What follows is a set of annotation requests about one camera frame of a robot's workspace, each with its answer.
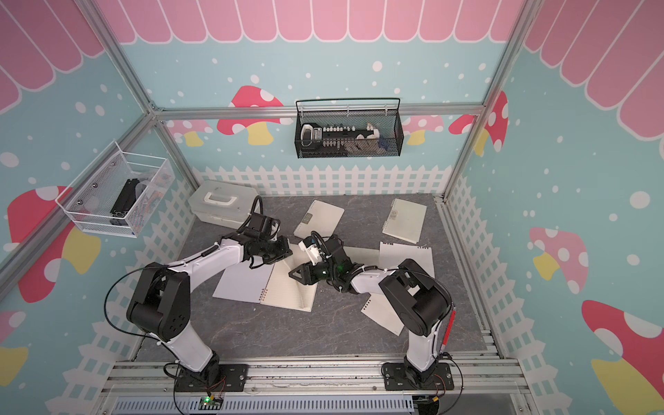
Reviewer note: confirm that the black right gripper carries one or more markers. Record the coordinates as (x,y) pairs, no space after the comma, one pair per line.
(306,274)

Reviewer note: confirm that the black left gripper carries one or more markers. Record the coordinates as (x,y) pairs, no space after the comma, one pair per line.
(284,251)

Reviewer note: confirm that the small green spiral notebook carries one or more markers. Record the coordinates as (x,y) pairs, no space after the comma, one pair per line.
(268,285)

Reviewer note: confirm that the large cream spiral notebook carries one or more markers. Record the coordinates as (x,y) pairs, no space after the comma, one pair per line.
(320,217)

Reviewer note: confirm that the torn white page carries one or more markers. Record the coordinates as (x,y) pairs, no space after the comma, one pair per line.
(392,255)

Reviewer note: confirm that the cream spiral notebook with label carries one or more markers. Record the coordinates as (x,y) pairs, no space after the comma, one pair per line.
(405,221)

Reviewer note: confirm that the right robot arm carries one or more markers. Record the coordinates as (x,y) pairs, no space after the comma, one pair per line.
(421,303)

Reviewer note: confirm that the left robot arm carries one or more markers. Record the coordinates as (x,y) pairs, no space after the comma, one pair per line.
(160,305)

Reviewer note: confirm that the white plastic storage box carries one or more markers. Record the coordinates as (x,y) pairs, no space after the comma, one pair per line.
(224,204)

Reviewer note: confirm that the items in black basket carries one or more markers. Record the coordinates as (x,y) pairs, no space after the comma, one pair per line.
(340,141)

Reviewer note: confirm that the black block in white basket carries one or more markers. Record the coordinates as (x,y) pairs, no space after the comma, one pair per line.
(124,202)

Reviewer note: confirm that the small green circuit board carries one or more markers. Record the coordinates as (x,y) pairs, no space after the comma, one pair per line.
(210,403)

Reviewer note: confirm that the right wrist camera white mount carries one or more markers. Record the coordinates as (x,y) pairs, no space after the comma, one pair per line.
(312,251)

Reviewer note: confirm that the black wire wall basket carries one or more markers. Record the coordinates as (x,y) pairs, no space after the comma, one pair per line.
(384,113)

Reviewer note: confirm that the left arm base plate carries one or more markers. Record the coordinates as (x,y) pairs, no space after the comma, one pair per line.
(213,379)

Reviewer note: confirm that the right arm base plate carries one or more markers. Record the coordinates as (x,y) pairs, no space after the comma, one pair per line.
(402,377)

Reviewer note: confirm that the white wire wall basket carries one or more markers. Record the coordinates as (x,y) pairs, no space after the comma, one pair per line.
(88,200)

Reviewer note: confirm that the red handled tool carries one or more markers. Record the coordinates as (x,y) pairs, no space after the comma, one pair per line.
(445,336)

